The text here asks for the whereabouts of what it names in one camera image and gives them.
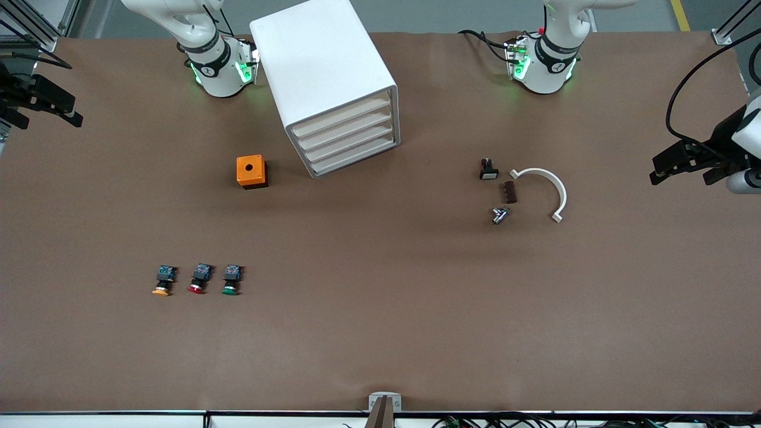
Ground green push button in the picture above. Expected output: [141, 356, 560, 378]
[222, 265, 244, 296]

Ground white plastic drawer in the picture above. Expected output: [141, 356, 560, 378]
[291, 94, 392, 141]
[306, 134, 397, 177]
[301, 121, 395, 165]

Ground yellow push button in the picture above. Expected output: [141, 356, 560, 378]
[152, 265, 178, 297]

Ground red push button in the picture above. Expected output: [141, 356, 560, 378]
[187, 263, 215, 295]

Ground white drawer cabinet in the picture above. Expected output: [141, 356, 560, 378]
[249, 0, 401, 179]

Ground white curved plastic arc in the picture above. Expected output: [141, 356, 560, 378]
[510, 168, 568, 224]

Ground brown table mat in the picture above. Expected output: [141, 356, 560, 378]
[0, 31, 761, 414]

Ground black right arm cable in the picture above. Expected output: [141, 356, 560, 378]
[0, 18, 73, 70]

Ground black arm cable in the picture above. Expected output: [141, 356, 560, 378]
[0, 18, 73, 70]
[665, 27, 761, 156]

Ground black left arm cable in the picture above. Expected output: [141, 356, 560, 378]
[665, 27, 761, 156]

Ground aluminium frame post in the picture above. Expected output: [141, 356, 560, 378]
[712, 0, 761, 46]
[0, 0, 79, 53]

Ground orange button enclosure box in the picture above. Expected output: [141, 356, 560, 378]
[236, 155, 269, 190]

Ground black base power cable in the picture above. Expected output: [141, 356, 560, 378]
[457, 29, 513, 64]

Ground tangled black cables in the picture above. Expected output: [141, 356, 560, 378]
[431, 413, 761, 428]

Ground white table frame rail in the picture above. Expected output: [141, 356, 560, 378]
[0, 410, 761, 428]

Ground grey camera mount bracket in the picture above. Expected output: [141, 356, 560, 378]
[364, 392, 403, 428]

